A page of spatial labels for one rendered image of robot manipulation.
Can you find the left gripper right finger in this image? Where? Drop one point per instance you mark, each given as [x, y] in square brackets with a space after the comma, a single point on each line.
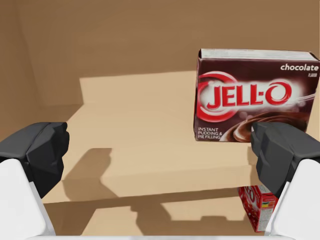
[287, 160]

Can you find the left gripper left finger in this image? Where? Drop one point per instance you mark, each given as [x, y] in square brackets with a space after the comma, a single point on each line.
[30, 160]

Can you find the red carton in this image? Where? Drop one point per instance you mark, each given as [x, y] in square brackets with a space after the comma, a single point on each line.
[257, 207]

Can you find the brown carton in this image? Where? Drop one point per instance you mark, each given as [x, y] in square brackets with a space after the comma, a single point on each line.
[250, 95]

